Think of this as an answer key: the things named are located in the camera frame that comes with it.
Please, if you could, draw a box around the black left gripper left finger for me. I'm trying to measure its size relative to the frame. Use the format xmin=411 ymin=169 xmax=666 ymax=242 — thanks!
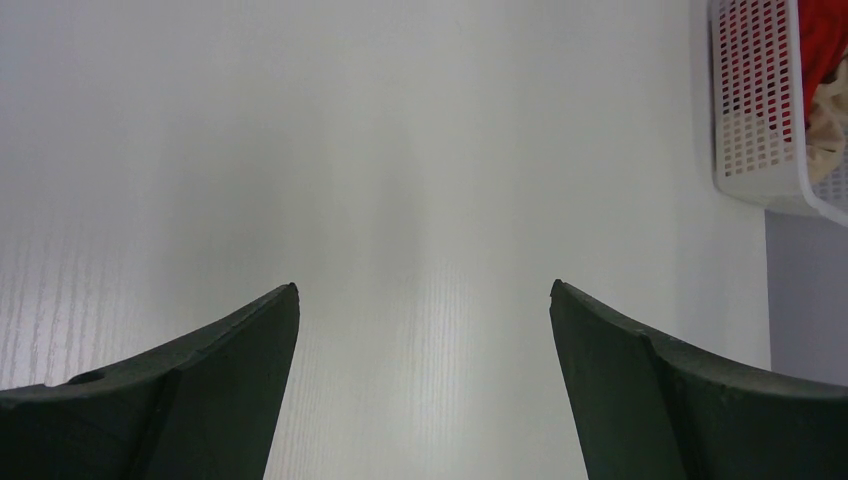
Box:
xmin=1 ymin=284 xmax=300 ymax=479

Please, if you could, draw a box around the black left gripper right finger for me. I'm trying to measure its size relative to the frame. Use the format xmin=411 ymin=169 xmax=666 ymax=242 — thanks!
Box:
xmin=550 ymin=281 xmax=847 ymax=479

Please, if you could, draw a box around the red t shirt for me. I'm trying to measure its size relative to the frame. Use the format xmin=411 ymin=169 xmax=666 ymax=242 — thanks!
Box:
xmin=718 ymin=0 xmax=848 ymax=144

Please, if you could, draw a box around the beige t shirt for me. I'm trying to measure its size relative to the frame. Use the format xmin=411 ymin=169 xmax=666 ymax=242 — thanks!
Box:
xmin=806 ymin=53 xmax=847 ymax=184

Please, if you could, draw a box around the white plastic laundry basket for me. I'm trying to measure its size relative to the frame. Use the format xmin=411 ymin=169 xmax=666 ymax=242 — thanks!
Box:
xmin=709 ymin=1 xmax=847 ymax=225

